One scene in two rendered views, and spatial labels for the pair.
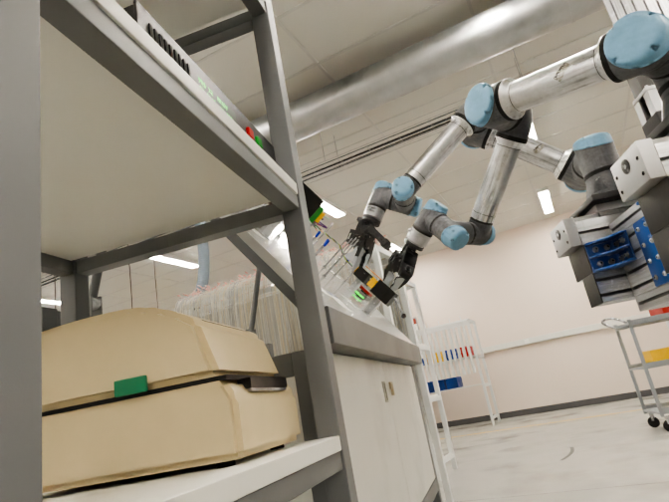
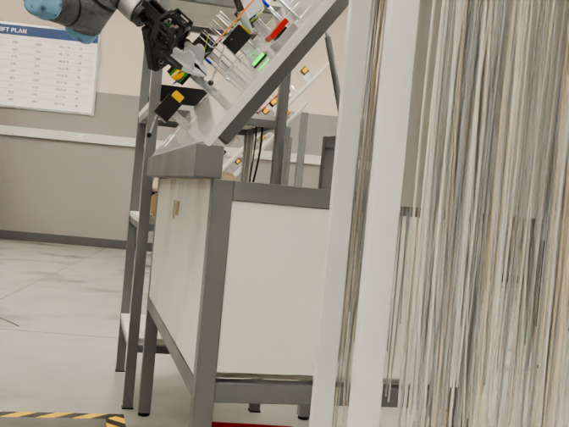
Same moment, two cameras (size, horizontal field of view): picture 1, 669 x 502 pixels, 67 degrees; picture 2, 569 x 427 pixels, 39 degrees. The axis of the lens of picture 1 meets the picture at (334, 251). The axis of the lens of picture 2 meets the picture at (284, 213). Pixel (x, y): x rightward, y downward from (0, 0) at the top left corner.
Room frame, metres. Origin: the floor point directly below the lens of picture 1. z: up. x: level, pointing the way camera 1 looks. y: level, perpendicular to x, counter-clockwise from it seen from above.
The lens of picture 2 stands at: (3.46, -0.83, 0.78)
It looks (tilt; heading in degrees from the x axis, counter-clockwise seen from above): 1 degrees down; 152
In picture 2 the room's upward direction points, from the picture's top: 5 degrees clockwise
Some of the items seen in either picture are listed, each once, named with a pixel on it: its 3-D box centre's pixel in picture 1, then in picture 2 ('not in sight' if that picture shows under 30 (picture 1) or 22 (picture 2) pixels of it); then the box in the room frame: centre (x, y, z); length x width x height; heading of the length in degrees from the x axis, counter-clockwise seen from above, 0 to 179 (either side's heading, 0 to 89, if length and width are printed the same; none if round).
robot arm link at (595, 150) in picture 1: (595, 154); not in sight; (1.54, -0.90, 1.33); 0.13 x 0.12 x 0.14; 172
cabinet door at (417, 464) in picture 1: (410, 426); (187, 263); (1.70, -0.13, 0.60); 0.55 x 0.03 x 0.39; 166
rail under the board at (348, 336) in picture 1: (383, 347); (174, 165); (1.43, -0.09, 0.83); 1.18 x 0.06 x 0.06; 166
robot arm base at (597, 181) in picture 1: (607, 186); not in sight; (1.53, -0.90, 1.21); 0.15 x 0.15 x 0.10
